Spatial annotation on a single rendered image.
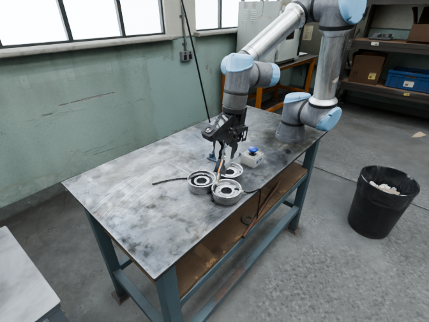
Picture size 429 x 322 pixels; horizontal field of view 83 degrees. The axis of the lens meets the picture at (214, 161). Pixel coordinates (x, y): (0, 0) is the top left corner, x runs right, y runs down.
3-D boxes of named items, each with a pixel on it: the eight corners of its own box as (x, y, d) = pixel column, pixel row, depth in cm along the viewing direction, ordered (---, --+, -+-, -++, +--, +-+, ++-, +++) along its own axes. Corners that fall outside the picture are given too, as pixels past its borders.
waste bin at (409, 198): (387, 252, 161) (416, 203, 138) (336, 226, 180) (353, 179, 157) (398, 223, 183) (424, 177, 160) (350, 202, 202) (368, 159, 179)
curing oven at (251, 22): (278, 69, 273) (287, 0, 238) (235, 62, 307) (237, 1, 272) (302, 62, 312) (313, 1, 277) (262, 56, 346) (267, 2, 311)
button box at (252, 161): (253, 168, 102) (255, 159, 99) (240, 163, 106) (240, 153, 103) (264, 161, 107) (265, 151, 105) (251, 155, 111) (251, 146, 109)
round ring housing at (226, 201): (214, 208, 82) (214, 199, 80) (209, 188, 91) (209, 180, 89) (244, 205, 83) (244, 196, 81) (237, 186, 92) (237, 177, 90)
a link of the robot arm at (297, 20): (303, -21, 94) (213, 58, 86) (329, -23, 86) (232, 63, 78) (308, 10, 102) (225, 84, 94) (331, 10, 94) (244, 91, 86)
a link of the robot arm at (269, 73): (260, 59, 84) (236, 57, 78) (285, 64, 77) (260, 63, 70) (256, 82, 88) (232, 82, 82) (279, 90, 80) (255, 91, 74)
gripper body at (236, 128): (246, 142, 84) (252, 108, 78) (230, 148, 78) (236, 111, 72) (229, 135, 88) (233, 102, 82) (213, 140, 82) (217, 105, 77)
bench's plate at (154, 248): (154, 283, 62) (154, 279, 61) (62, 186, 96) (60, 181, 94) (329, 131, 137) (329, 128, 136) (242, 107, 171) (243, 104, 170)
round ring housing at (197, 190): (183, 191, 89) (182, 183, 87) (195, 176, 98) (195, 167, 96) (209, 198, 86) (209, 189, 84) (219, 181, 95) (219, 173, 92)
